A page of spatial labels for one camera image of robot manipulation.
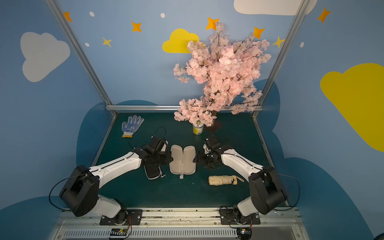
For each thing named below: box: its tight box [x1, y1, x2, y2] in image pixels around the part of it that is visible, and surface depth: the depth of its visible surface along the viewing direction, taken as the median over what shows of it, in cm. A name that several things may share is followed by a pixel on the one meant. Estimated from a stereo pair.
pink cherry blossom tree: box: [173, 22, 272, 127], surface depth 77 cm
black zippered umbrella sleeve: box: [144, 164, 167, 180], surface depth 88 cm
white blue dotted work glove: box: [121, 115, 145, 138], surface depth 116 cm
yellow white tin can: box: [192, 120, 204, 135], surface depth 107 cm
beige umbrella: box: [208, 175, 245, 186], surface depth 86 cm
